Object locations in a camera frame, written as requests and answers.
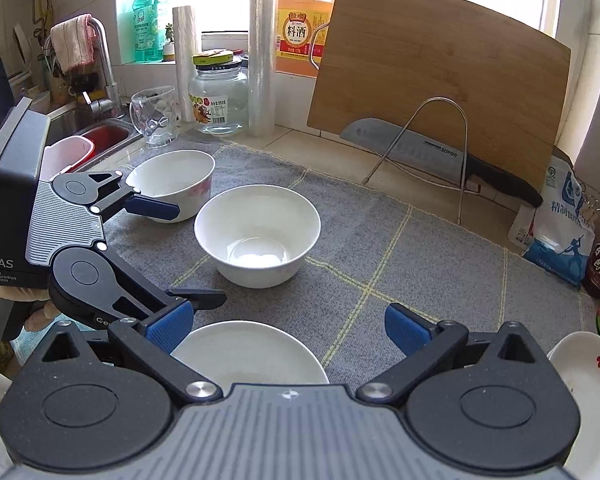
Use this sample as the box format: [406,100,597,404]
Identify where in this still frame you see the white bowl pink flowers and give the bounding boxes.
[125,150,215,223]

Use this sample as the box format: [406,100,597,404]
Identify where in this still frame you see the white plate with flowers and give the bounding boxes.
[548,332,600,479]

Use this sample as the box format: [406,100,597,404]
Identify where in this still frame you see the plain white plate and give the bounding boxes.
[172,321,329,391]

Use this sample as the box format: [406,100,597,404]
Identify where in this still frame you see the white ceramic bowl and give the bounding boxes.
[194,184,322,289]

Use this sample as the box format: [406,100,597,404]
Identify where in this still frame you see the steel kitchen faucet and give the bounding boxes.
[44,15,127,122]

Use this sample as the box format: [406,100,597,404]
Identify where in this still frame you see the operator hand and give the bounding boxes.
[23,300,60,333]

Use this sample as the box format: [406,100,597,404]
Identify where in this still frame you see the pink white colander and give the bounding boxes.
[40,136,95,182]

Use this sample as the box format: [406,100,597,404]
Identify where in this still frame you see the red basin in sink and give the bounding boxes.
[81,125,129,158]

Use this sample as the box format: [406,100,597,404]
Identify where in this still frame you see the stainless steel sink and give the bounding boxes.
[46,102,140,171]

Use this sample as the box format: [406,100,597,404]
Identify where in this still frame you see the clear glass mug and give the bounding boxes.
[130,86,178,148]

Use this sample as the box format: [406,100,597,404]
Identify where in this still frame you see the clear glass jar yellow lid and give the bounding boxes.
[188,49,249,136]

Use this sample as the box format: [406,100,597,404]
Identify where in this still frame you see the small potted plant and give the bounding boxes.
[162,23,175,62]

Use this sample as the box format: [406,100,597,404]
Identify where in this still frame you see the pink white dish cloth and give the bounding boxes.
[50,13,95,75]

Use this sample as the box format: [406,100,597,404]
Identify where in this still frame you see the green dish soap bottle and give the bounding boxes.
[132,0,163,63]

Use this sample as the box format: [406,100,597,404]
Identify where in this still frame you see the blue white salt bag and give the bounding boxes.
[508,148,594,287]

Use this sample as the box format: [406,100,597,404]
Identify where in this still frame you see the short plastic bag roll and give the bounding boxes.
[172,6,200,122]

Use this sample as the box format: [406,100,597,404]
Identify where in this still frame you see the grey checked dish mat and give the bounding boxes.
[106,131,596,385]

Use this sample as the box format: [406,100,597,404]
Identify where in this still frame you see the metal binder clips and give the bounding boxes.
[573,179,600,228]

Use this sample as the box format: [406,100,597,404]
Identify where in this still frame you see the tall plastic wrap roll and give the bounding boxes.
[248,0,277,136]

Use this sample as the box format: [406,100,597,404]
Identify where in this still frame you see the orange cooking wine jug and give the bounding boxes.
[276,0,332,78]

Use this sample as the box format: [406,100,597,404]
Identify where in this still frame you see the bamboo cutting board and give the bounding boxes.
[308,0,570,188]

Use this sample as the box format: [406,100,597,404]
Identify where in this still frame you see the metal wire board stand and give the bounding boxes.
[341,96,470,224]

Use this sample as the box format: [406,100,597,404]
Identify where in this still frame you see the steel kitchen knife black handle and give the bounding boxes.
[340,118,543,208]

